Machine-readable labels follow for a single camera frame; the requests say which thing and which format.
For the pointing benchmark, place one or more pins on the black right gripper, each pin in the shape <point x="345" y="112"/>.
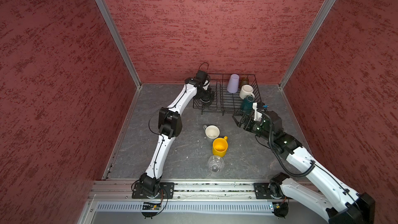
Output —
<point x="249" y="118"/>

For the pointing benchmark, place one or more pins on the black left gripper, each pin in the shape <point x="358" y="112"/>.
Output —
<point x="209" y="90"/>

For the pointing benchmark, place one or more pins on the dark green white-inside mug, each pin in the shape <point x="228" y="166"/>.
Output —
<point x="246" y="106"/>

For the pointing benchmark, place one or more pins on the black mug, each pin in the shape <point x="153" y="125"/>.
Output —
<point x="207" y="98"/>

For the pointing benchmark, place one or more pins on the white mug red inside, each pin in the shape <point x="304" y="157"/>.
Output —
<point x="246" y="90"/>

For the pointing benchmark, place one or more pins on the lilac plastic cup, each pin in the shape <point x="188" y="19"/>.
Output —
<point x="233" y="83"/>

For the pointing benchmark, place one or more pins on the brown gold textured cup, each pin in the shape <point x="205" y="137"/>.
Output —
<point x="243" y="81"/>

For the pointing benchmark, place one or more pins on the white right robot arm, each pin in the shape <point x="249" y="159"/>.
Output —
<point x="304" y="179"/>

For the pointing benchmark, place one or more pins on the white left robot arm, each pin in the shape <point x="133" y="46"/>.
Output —
<point x="170" y="127"/>

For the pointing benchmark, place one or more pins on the small cream mug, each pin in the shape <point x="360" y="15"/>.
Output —
<point x="212" y="132"/>

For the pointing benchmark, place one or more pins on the yellow mug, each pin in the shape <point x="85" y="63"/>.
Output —
<point x="220" y="146"/>

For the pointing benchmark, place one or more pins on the clear glass cup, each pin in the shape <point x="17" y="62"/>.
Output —
<point x="216" y="164"/>

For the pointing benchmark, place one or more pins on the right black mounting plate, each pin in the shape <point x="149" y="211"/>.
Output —
<point x="262" y="191"/>

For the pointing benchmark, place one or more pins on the black mounting plate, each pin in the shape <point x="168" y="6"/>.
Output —
<point x="262" y="191"/>
<point x="166" y="189"/>

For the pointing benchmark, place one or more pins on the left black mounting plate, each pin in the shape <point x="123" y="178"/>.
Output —
<point x="166" y="189"/>

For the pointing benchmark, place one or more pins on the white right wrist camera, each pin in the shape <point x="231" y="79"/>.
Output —
<point x="259" y="108"/>

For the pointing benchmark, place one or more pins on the black wire dish rack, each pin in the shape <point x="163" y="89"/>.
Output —
<point x="224" y="102"/>

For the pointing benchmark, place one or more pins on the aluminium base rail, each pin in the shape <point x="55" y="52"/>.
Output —
<point x="198" y="196"/>

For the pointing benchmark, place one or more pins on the left aluminium corner post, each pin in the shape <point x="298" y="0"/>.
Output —
<point x="118" y="41"/>

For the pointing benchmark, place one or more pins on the aluminium corner post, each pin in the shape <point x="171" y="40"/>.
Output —
<point x="315" y="26"/>
<point x="118" y="41"/>

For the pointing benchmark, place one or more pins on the right aluminium corner post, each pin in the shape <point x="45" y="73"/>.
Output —
<point x="315" y="26"/>

